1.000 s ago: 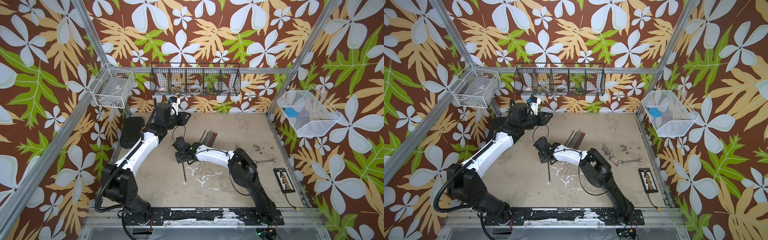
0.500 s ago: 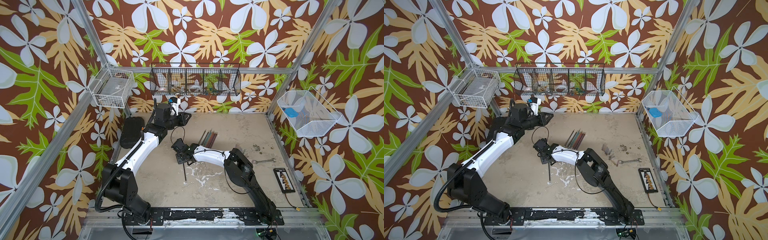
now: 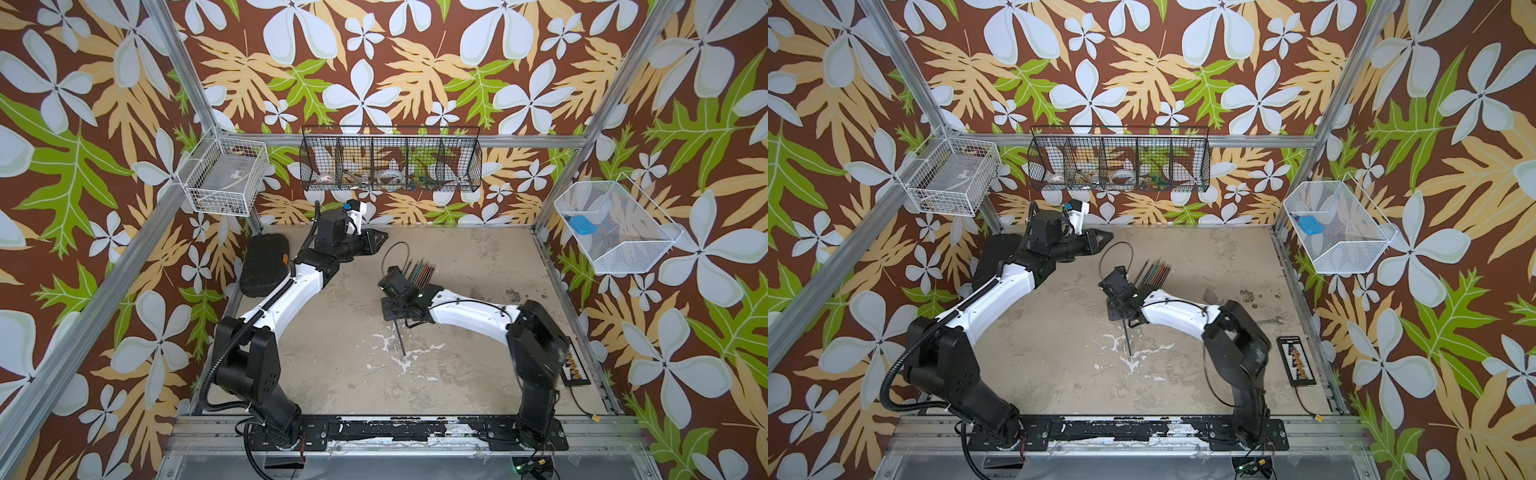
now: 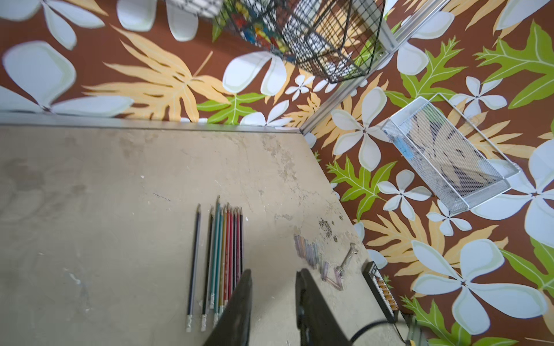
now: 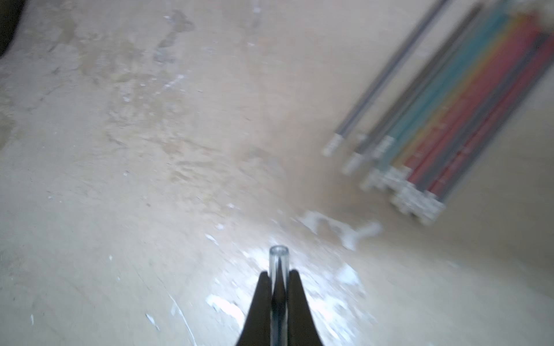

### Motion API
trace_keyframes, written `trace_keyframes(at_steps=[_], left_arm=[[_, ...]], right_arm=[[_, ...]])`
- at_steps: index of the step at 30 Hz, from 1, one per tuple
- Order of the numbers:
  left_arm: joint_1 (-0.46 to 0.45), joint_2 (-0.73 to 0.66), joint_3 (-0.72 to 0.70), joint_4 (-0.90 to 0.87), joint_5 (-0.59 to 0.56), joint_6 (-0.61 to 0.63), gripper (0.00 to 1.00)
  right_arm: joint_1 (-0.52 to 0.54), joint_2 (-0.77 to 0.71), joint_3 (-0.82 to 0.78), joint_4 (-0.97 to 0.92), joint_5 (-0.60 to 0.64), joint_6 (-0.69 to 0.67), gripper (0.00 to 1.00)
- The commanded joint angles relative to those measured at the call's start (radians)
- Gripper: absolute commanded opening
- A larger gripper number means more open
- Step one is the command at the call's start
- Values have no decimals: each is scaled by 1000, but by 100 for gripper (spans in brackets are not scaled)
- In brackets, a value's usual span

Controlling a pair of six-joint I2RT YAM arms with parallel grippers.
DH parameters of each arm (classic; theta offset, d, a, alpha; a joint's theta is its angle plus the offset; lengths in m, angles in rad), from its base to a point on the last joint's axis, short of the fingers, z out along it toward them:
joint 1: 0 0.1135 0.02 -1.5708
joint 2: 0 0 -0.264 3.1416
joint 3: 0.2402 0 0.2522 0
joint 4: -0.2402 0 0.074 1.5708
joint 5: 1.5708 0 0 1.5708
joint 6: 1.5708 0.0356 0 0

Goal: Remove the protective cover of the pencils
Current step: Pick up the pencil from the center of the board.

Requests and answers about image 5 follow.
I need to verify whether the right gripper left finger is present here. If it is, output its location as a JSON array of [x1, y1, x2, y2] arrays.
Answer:
[[236, 271, 272, 346]]

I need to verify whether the grey pencil pink cap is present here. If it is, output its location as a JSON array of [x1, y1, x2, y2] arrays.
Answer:
[[322, 0, 451, 157]]

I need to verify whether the blue transparent pencil cap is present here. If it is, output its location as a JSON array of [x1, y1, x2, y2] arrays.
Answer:
[[268, 245, 289, 346]]

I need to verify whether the yellow pencil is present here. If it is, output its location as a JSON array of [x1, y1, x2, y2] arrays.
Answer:
[[390, 14, 535, 178]]

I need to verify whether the black grey pencil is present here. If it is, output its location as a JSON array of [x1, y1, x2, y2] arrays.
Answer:
[[341, 1, 486, 176]]

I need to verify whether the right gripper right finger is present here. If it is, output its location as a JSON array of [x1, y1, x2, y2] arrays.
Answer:
[[287, 270, 323, 346]]

